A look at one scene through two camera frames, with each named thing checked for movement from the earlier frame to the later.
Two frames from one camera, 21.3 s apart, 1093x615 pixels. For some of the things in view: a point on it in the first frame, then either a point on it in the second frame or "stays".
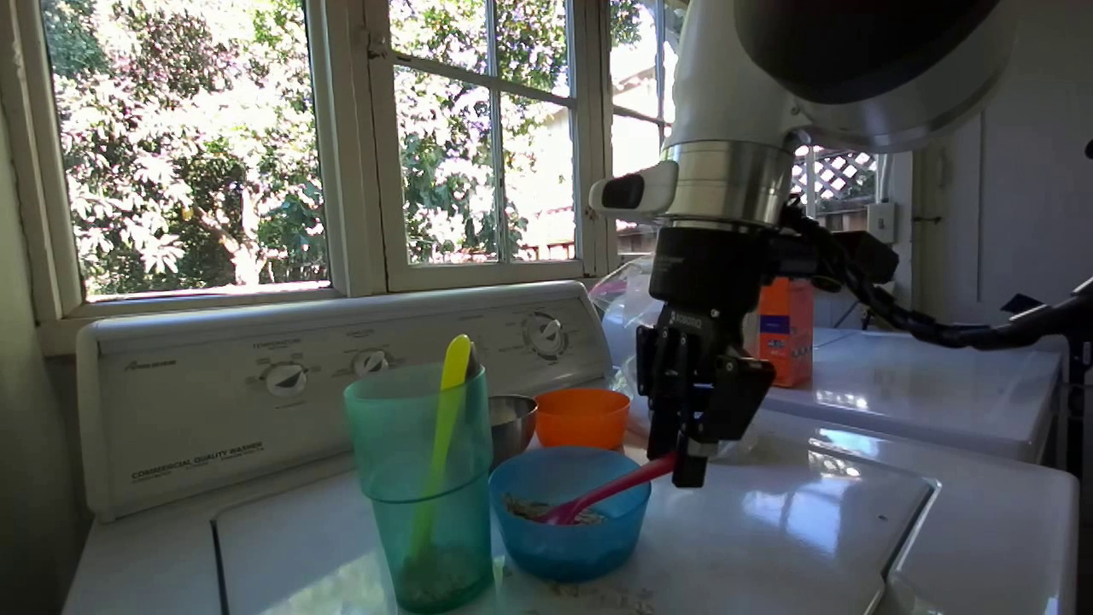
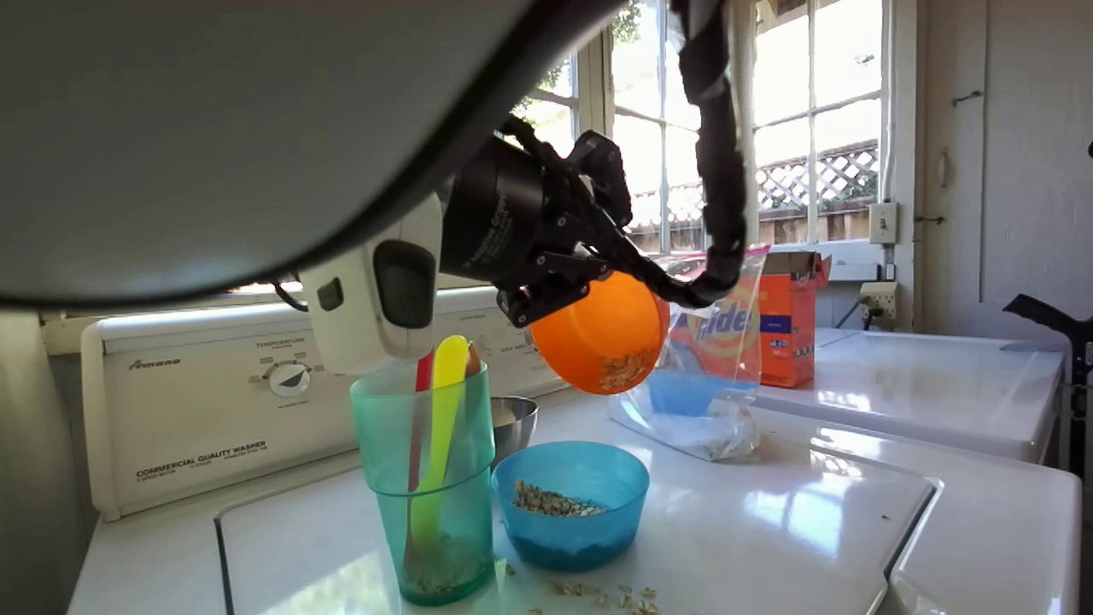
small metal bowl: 510,420 stays
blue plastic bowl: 568,512 stays
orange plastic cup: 580,419 to 608,338
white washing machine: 214,451 stays
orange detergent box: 786,328 stays
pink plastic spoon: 578,505 to 419,426
